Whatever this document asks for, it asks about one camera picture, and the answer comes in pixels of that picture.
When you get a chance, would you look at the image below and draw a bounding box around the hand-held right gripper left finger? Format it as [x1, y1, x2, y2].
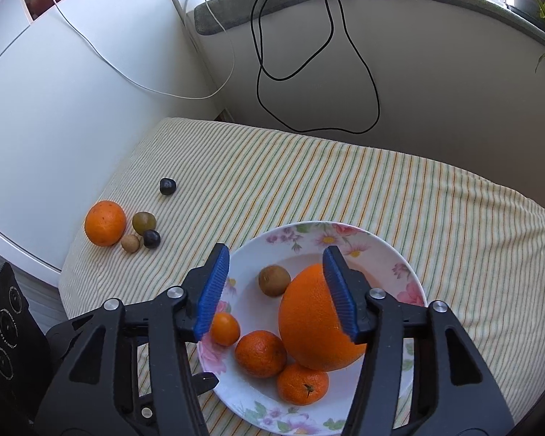
[34, 243, 231, 436]

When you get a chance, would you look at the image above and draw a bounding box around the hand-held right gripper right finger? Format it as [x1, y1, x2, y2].
[322, 245, 515, 436]

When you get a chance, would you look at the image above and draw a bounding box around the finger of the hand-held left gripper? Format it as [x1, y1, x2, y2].
[188, 371, 219, 391]

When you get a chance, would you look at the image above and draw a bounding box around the smooth large orange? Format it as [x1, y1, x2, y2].
[278, 263, 368, 372]

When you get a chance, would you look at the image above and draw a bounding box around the small kumquat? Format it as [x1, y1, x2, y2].
[209, 312, 241, 347]

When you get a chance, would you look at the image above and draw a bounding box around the floral white plate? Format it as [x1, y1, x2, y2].
[196, 221, 428, 435]

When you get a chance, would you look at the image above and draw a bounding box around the brown kiwi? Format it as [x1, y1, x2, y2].
[258, 265, 292, 297]

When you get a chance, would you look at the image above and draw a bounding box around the tangerine with stem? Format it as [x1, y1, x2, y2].
[276, 362, 330, 406]

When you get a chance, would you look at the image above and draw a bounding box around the greenish kiwi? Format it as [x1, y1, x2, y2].
[132, 211, 157, 234]

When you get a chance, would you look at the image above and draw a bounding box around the speckled large orange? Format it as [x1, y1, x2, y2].
[84, 200, 127, 247]

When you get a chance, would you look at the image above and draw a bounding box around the striped cloth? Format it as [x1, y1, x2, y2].
[58, 117, 545, 436]

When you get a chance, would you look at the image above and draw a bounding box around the white refrigerator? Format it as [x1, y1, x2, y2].
[0, 0, 223, 288]

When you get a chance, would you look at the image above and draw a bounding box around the white cable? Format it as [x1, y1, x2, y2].
[52, 0, 236, 101]

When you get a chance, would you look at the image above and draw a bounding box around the black cable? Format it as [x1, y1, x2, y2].
[251, 0, 381, 136]

